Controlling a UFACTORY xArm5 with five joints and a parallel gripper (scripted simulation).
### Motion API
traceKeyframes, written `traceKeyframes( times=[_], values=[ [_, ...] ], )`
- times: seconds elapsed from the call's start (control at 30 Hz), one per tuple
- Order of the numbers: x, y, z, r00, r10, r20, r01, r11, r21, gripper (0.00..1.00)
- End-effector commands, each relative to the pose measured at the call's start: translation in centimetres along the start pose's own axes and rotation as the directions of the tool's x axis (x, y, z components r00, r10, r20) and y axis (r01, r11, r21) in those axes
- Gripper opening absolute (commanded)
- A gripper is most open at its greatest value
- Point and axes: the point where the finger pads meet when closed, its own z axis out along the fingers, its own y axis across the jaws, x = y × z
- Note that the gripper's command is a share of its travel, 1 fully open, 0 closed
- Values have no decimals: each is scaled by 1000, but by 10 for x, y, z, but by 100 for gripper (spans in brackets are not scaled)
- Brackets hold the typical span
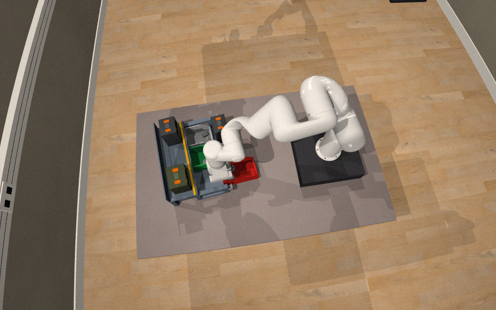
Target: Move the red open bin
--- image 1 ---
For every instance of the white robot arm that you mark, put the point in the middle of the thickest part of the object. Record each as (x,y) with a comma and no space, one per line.
(328,109)

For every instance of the olive green case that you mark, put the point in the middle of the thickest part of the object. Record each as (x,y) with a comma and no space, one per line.
(178,178)

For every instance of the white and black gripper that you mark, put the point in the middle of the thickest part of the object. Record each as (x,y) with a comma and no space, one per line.
(228,166)

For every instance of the grey open bin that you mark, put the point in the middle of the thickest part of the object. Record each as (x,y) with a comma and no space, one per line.
(194,135)

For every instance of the grey metal shelf rack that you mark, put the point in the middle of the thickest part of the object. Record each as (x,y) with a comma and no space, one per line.
(173,155)

